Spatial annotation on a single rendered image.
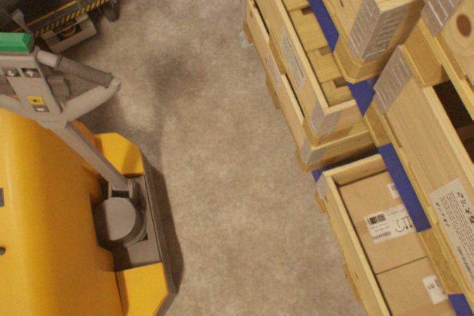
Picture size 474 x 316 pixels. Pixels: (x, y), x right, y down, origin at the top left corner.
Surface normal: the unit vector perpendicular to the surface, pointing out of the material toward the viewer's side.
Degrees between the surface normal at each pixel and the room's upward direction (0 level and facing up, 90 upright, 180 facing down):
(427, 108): 90
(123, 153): 22
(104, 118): 0
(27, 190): 45
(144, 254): 0
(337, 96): 0
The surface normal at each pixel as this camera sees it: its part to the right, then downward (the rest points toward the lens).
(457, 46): -0.95, 0.31
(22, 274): 0.22, -0.38
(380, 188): -0.02, -0.33
